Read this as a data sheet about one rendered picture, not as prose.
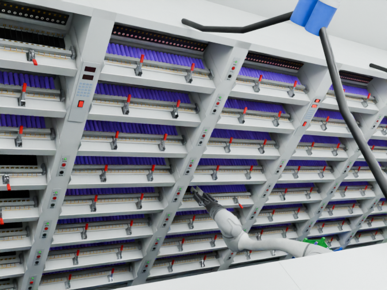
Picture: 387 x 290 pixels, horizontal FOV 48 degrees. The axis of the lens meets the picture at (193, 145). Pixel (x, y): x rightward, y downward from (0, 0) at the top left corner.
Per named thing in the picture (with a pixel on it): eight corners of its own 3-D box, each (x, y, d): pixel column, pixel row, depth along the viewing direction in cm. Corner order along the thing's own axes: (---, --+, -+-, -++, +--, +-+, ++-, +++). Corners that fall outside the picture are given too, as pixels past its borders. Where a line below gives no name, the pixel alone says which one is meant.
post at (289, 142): (223, 277, 330) (342, 63, 249) (213, 278, 325) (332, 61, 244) (210, 256, 344) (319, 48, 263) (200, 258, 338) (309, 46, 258)
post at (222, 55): (140, 292, 290) (251, 42, 209) (127, 294, 284) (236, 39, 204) (129, 268, 303) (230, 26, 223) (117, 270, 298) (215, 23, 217)
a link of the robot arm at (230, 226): (211, 215, 240) (216, 229, 248) (227, 232, 229) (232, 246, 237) (226, 204, 243) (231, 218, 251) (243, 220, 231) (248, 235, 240)
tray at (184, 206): (250, 206, 295) (258, 200, 288) (174, 212, 260) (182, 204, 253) (240, 180, 304) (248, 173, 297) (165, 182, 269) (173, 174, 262)
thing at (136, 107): (197, 127, 227) (211, 111, 218) (84, 119, 192) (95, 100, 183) (186, 96, 237) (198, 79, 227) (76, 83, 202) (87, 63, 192)
